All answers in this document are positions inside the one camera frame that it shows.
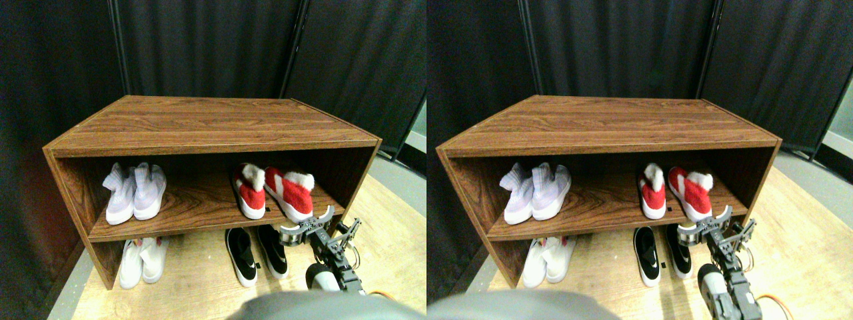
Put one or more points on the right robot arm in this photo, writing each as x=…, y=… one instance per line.
x=730, y=293
x=336, y=270

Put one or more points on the black curtain stand pole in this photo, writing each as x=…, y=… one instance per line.
x=528, y=46
x=709, y=48
x=118, y=46
x=295, y=48

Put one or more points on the brown shoe rack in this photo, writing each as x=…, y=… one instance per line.
x=606, y=126
x=213, y=126

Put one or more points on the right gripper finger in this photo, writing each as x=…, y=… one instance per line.
x=296, y=235
x=324, y=220
x=722, y=220
x=694, y=234

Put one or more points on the white shoe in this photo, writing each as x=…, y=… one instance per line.
x=131, y=266
x=561, y=262
x=154, y=262
x=534, y=266

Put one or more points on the pale purple shoe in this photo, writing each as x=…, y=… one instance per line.
x=552, y=198
x=518, y=203
x=150, y=198
x=120, y=203

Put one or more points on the black curtain stand foot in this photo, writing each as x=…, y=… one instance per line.
x=403, y=143
x=816, y=150

